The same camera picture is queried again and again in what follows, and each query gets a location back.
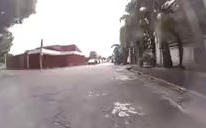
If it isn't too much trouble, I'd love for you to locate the vehicle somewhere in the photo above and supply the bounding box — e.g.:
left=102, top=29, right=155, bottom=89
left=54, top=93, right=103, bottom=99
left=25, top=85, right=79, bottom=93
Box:
left=87, top=58, right=98, bottom=66

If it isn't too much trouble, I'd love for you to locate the tree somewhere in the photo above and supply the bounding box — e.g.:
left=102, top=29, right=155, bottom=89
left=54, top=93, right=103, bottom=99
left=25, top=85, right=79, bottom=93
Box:
left=0, top=0, right=38, bottom=80
left=89, top=50, right=99, bottom=60

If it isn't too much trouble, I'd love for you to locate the grey asphalt road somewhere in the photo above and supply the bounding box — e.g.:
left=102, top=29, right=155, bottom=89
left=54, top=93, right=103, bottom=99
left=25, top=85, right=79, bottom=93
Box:
left=0, top=62, right=206, bottom=128

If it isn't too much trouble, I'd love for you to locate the red building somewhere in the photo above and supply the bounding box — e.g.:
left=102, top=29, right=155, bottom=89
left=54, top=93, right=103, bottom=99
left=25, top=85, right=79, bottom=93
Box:
left=6, top=44, right=89, bottom=71

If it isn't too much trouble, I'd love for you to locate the row of trees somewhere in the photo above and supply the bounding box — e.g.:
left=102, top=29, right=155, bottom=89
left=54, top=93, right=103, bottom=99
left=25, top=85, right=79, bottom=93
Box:
left=111, top=0, right=206, bottom=70

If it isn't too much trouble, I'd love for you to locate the pole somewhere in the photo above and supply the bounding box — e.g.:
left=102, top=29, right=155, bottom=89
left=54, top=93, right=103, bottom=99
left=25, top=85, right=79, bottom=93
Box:
left=39, top=38, right=44, bottom=71

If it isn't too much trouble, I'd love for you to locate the grey pavement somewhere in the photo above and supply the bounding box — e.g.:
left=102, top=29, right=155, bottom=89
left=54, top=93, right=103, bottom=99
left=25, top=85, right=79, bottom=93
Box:
left=123, top=63, right=206, bottom=100

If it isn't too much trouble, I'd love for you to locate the pale wall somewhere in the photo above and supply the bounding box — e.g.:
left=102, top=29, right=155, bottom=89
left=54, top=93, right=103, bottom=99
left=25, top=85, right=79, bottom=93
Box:
left=154, top=33, right=206, bottom=68

